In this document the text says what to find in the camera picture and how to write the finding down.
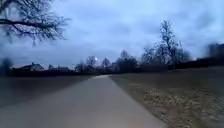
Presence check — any bare overhanging tree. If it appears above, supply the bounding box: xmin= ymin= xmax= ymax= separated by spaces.
xmin=0 ymin=0 xmax=72 ymax=46

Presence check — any tall bare tree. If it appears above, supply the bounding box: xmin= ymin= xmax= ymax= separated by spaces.
xmin=157 ymin=19 xmax=185 ymax=71

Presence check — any dark building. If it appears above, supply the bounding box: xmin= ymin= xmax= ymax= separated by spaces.
xmin=207 ymin=42 xmax=224 ymax=61

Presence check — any dark grass strip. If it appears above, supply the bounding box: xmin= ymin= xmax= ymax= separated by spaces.
xmin=0 ymin=75 xmax=96 ymax=110

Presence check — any low dark house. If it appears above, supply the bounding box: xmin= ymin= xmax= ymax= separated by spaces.
xmin=47 ymin=64 xmax=72 ymax=74

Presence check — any dark hedge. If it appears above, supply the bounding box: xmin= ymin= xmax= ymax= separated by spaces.
xmin=0 ymin=68 xmax=95 ymax=78

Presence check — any dry grass field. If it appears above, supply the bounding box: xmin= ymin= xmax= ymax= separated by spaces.
xmin=109 ymin=65 xmax=224 ymax=128

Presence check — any row of bare trees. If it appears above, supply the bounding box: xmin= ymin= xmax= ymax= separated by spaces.
xmin=74 ymin=45 xmax=194 ymax=74

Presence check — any grey paved path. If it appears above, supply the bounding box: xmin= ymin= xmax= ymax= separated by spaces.
xmin=0 ymin=74 xmax=168 ymax=128

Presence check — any house with pitched roof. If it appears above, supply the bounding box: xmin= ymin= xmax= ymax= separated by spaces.
xmin=19 ymin=62 xmax=45 ymax=73

